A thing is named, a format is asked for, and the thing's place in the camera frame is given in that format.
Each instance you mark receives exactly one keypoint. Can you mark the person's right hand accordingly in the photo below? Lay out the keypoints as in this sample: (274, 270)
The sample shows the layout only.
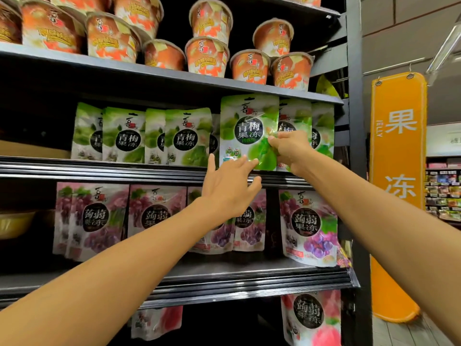
(294, 151)

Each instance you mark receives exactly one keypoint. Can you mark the person's left hand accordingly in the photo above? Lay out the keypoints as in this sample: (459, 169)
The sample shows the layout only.
(230, 191)

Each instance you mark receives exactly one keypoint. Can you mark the row of green-white bags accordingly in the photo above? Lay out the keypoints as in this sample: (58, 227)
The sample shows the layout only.
(122, 137)

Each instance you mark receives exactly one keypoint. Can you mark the dark grey metal shelf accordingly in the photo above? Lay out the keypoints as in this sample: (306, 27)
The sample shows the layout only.
(108, 169)

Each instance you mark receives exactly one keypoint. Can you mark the stack of orange tubs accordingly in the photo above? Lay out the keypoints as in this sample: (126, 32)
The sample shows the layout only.
(209, 57)

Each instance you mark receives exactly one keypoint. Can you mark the orange jelly cup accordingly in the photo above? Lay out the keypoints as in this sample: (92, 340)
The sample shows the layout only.
(50, 28)
(164, 55)
(79, 3)
(137, 14)

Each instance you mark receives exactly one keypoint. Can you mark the person's left forearm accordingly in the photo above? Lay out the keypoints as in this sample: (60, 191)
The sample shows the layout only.
(108, 284)

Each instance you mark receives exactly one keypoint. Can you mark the person's right forearm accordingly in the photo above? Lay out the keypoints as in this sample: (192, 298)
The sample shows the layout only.
(389, 241)

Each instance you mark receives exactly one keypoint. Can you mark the green round object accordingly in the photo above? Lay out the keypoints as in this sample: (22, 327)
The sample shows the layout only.
(325, 86)

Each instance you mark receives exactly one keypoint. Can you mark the orange aisle sign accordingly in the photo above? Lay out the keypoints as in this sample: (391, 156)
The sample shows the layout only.
(400, 212)

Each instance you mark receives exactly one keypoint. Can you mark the row of purple-white bags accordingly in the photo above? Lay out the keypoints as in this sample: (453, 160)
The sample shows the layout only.
(93, 216)

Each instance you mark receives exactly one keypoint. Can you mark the pink-white jelly bag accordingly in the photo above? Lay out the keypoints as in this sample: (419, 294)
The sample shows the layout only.
(155, 320)
(310, 317)

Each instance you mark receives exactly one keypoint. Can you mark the row of orange tubs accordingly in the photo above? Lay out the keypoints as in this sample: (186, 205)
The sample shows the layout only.
(306, 0)

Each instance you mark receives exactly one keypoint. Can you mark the ceiling light fixture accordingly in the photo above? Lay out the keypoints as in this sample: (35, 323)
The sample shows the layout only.
(445, 46)

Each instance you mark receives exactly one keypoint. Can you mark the brown cardboard sheet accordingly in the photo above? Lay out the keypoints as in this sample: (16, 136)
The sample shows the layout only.
(32, 150)

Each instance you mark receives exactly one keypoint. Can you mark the row of yellow tubs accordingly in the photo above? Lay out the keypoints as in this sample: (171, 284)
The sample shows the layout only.
(16, 223)

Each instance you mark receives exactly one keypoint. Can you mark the metal sign bracket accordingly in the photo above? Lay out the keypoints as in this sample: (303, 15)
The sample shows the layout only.
(403, 66)

